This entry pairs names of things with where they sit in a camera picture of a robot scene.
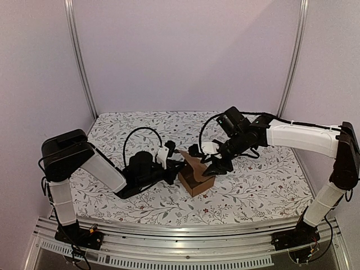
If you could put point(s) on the aluminium frame post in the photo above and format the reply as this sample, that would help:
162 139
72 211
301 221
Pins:
75 42
299 35

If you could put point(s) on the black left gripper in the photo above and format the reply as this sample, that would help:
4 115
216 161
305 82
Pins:
172 171

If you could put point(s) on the floral patterned table mat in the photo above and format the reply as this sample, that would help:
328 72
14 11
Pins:
269 187

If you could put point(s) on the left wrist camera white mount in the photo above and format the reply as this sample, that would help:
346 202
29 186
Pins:
164 152

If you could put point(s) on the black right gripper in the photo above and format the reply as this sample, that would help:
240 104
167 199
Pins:
220 156

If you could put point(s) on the left aluminium frame post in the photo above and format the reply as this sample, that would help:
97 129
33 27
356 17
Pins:
75 42

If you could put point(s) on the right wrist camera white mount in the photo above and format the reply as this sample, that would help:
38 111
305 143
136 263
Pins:
206 148

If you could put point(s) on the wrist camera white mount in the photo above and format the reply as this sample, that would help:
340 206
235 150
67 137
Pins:
206 148
164 152

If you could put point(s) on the right aluminium frame post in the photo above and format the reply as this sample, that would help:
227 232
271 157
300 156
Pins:
299 35

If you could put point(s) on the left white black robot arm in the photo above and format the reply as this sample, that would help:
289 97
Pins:
64 154

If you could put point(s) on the aluminium front rail frame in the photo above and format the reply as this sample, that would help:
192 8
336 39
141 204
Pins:
226 246

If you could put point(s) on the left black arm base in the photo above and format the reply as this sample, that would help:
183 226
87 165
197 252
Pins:
90 238

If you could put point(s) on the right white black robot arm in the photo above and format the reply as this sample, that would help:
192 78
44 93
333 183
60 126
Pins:
335 145

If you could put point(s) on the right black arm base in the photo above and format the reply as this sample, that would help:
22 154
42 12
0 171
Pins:
302 234

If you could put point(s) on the brown cardboard box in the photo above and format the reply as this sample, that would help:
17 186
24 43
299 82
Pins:
191 175

